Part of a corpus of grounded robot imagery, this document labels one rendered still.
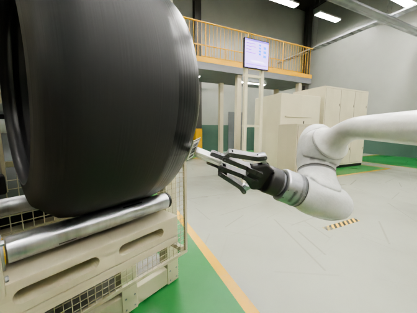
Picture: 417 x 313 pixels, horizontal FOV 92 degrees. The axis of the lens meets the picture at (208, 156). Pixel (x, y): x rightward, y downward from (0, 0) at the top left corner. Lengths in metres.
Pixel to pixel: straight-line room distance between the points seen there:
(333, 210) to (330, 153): 0.15
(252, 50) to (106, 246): 4.33
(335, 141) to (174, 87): 0.43
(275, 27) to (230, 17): 2.91
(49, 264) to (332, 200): 0.62
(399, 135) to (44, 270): 0.65
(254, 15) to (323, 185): 12.83
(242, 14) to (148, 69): 12.47
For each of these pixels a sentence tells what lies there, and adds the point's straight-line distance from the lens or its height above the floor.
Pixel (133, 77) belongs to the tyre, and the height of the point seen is 1.18.
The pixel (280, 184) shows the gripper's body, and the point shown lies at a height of 0.97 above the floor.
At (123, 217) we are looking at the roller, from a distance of 0.53.
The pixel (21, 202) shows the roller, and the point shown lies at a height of 0.91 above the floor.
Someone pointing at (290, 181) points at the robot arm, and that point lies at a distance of 0.55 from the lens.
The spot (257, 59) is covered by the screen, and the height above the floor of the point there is 2.50.
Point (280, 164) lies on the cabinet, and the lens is 5.10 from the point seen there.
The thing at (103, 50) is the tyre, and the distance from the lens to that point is 0.35.
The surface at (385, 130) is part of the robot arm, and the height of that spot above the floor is 1.10.
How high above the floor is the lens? 1.10
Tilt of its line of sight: 7 degrees down
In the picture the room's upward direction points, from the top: straight up
